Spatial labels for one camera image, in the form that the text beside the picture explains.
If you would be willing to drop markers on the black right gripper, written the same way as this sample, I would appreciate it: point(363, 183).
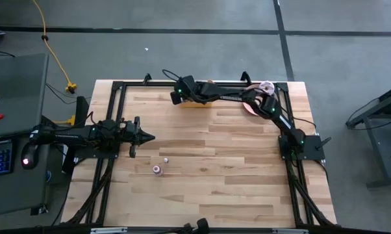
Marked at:
point(190, 89)

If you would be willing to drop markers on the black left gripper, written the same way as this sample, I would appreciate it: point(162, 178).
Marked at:
point(130, 131)

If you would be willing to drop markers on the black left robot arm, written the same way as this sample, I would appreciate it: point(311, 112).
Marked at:
point(69, 136)

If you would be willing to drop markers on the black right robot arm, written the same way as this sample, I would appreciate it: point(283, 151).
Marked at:
point(231, 96)

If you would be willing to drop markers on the pink round plate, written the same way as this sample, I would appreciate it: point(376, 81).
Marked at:
point(249, 110)

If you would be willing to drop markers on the black power box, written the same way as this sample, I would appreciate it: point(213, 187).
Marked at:
point(82, 110)

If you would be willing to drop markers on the yellow power plug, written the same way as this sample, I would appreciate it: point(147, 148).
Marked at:
point(70, 121)

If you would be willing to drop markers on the black handheld device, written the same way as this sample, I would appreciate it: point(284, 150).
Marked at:
point(203, 225)

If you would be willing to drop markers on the black computer mouse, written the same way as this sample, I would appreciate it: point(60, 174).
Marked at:
point(30, 156)

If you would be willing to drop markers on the black desk caster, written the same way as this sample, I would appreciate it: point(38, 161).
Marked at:
point(39, 209)

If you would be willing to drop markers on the grey desk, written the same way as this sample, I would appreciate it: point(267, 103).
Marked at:
point(17, 91)

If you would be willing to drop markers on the black metal cart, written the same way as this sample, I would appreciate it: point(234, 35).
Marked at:
point(378, 146)

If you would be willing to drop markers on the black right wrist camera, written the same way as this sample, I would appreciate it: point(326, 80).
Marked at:
point(176, 97)

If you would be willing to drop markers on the black aluminium table frame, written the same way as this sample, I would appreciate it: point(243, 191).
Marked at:
point(112, 104)

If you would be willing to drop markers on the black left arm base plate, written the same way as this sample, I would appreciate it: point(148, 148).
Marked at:
point(98, 154)

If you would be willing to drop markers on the silver metal bracket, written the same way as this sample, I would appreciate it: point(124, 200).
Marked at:
point(289, 231)
point(108, 230)

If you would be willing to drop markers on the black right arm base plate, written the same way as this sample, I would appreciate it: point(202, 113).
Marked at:
point(312, 146)

